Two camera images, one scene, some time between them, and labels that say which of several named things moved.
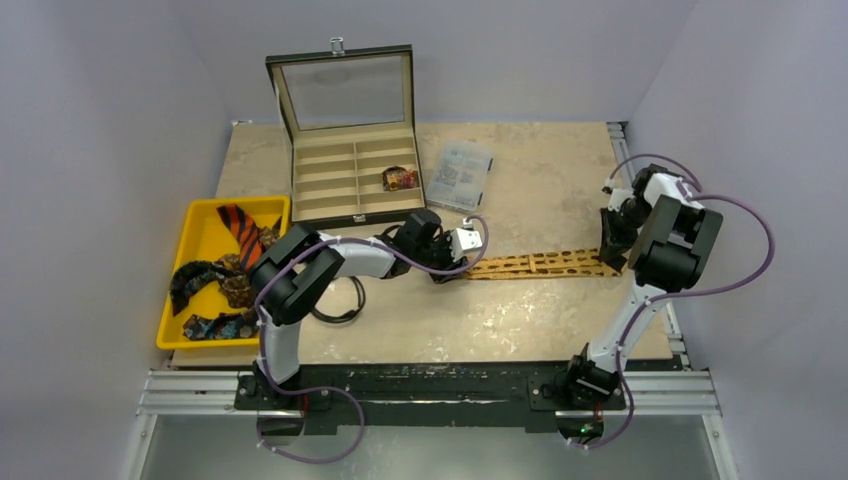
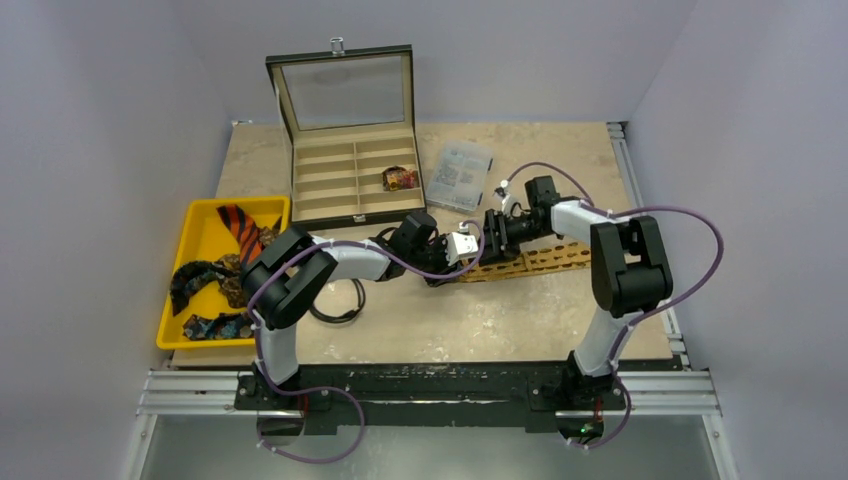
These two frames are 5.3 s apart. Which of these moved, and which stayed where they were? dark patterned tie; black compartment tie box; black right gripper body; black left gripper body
Moved: black right gripper body
Stayed: black compartment tie box; dark patterned tie; black left gripper body
